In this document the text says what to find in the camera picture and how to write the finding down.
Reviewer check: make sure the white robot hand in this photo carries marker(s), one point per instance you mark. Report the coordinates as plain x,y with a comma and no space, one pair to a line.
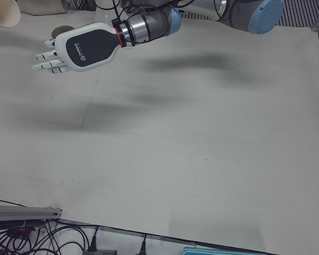
90,47

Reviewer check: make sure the beige paper cup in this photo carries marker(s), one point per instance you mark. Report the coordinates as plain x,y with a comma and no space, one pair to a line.
62,29

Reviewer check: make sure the white ribbed paper cup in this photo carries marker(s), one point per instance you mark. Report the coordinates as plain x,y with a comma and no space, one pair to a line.
5,13

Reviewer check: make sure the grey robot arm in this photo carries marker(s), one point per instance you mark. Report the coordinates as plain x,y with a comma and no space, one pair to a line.
154,22

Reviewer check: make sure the beige fabric bag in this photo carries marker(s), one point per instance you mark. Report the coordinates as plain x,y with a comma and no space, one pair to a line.
42,6

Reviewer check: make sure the grey power strip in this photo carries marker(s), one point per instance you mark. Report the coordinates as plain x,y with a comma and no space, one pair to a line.
99,251

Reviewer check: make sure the grey vent grille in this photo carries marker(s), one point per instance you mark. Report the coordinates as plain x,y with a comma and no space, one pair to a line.
297,13

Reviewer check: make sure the light blue ridged tray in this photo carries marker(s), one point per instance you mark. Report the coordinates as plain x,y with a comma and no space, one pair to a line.
228,251

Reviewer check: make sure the aluminium profile rail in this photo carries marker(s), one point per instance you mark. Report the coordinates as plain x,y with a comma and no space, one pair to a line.
21,211

